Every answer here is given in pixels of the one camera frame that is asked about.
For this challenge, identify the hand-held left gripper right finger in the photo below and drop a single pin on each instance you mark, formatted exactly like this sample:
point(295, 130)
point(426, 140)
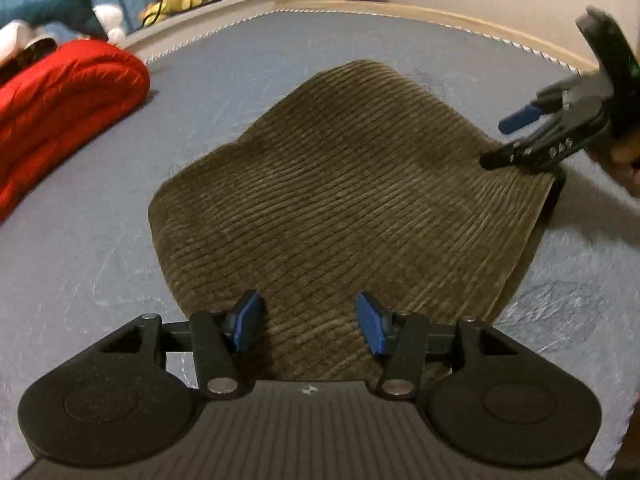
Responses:
point(370, 327)

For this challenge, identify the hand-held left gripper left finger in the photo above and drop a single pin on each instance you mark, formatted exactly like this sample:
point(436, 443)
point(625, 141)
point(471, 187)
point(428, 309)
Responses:
point(248, 322)

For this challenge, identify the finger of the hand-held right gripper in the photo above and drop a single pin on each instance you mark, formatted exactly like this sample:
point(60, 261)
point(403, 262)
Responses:
point(515, 155)
point(517, 120)

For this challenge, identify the person's right hand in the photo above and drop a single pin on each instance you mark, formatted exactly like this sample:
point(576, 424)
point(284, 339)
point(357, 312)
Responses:
point(622, 160)

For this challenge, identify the grey quilted mattress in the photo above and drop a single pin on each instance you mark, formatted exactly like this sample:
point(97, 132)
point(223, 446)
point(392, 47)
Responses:
point(100, 260)

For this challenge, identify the red folded quilt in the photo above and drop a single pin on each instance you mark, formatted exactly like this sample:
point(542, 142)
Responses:
point(65, 100)

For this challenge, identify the white window sill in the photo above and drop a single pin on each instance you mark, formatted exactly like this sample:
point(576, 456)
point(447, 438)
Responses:
point(200, 20)

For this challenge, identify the yellow duck plush toy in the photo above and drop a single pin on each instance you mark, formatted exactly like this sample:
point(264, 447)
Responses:
point(172, 2)

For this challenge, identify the white round plush toy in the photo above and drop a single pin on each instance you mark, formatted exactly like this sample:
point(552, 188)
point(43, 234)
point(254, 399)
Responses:
point(107, 17)

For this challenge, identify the folded white blanket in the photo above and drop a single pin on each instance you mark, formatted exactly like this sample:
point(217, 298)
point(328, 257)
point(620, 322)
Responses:
point(15, 37)

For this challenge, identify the wooden bed frame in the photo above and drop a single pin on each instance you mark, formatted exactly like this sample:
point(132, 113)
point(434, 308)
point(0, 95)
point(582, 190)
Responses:
point(450, 15)

